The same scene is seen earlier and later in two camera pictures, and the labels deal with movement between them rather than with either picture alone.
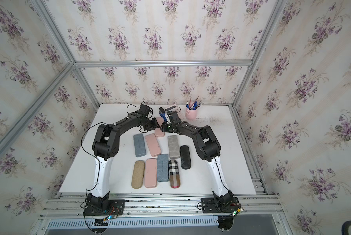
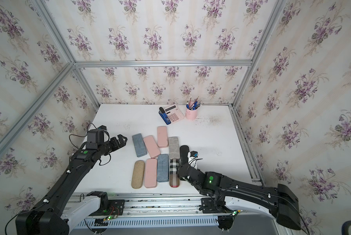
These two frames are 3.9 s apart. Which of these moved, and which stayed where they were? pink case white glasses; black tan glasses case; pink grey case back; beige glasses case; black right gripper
Moved: black right gripper; pink grey case back
Stayed: black tan glasses case; beige glasses case; pink case white glasses
